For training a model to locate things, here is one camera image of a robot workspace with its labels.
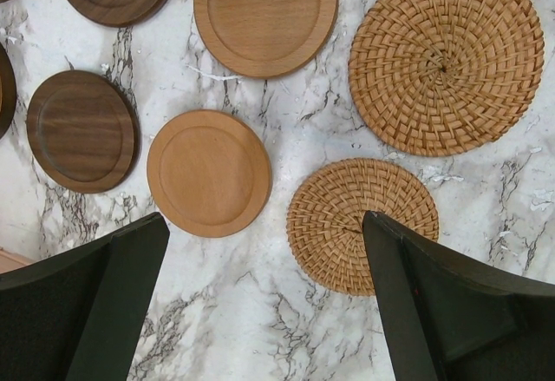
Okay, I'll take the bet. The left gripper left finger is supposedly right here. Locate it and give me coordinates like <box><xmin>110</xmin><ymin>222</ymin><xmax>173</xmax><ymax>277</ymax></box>
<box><xmin>1</xmin><ymin>213</ymin><xmax>169</xmax><ymax>380</ymax></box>

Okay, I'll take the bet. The brown ringed wooden coaster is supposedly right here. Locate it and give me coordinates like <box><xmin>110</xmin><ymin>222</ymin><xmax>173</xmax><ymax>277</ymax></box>
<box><xmin>0</xmin><ymin>47</ymin><xmax>17</xmax><ymax>138</ymax></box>

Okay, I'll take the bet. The woven rattan coaster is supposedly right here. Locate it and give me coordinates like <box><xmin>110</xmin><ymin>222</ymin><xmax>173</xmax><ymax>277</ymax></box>
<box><xmin>286</xmin><ymin>158</ymin><xmax>440</xmax><ymax>296</ymax></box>
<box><xmin>349</xmin><ymin>0</ymin><xmax>545</xmax><ymax>157</ymax></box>

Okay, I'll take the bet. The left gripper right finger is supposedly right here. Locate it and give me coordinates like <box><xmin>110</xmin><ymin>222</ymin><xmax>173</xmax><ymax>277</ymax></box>
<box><xmin>362</xmin><ymin>211</ymin><xmax>554</xmax><ymax>380</ymax></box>

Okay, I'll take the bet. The dark brown wooden coaster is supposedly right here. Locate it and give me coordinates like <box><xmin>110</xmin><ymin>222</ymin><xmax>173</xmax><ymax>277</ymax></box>
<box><xmin>26</xmin><ymin>70</ymin><xmax>140</xmax><ymax>194</ymax></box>

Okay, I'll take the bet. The peach mesh file organizer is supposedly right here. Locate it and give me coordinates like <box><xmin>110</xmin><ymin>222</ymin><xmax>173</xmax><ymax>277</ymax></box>
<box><xmin>0</xmin><ymin>248</ymin><xmax>35</xmax><ymax>273</ymax></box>

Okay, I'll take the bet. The light wooden coaster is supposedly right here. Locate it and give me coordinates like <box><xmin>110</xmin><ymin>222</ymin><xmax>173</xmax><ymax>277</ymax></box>
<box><xmin>147</xmin><ymin>109</ymin><xmax>272</xmax><ymax>238</ymax></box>
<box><xmin>193</xmin><ymin>0</ymin><xmax>339</xmax><ymax>79</ymax></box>

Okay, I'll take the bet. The light wooden front coaster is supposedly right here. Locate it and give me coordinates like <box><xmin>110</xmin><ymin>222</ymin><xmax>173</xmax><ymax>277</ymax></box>
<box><xmin>193</xmin><ymin>0</ymin><xmax>339</xmax><ymax>79</ymax></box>

